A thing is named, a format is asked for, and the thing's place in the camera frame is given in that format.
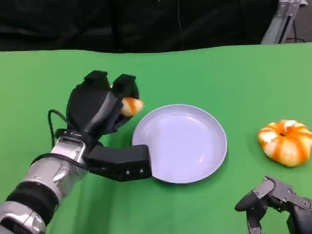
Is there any lilac plate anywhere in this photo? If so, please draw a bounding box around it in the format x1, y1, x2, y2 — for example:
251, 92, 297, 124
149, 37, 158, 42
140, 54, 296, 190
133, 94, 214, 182
131, 104, 229, 185

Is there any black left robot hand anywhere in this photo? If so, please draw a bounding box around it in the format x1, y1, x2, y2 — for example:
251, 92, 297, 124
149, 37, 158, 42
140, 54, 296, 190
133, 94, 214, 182
66, 70, 141, 136

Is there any orange white toy bread roll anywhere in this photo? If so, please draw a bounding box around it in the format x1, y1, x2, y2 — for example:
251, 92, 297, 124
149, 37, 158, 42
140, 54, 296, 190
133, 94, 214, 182
257, 119, 312, 168
120, 97, 145, 117

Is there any black floor cable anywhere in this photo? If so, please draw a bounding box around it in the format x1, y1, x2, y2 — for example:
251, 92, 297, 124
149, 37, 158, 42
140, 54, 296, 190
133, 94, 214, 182
286, 14, 306, 43

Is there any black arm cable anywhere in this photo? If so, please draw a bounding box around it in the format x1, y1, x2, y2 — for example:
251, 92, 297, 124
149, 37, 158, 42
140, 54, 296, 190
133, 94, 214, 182
47, 109, 74, 150

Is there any silver aluminium frame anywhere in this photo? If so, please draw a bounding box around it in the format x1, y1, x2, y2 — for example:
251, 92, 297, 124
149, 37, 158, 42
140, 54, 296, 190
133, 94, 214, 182
261, 0, 299, 45

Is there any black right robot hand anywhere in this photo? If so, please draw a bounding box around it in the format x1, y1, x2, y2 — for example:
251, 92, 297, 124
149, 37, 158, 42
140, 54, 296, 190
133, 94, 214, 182
234, 175, 312, 234

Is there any thin grey hanging cord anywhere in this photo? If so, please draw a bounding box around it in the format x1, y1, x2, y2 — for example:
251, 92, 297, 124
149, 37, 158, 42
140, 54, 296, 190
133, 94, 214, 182
177, 0, 184, 51

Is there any black curtain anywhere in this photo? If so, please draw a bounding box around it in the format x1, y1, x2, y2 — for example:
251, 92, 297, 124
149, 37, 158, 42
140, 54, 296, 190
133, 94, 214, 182
0, 0, 279, 54

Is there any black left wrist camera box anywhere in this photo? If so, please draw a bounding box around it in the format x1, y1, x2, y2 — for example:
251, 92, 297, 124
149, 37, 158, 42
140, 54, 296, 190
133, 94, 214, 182
83, 144, 153, 182

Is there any green table cloth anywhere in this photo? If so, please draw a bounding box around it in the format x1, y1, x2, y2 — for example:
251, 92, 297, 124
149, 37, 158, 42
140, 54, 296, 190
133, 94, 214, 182
0, 42, 312, 234

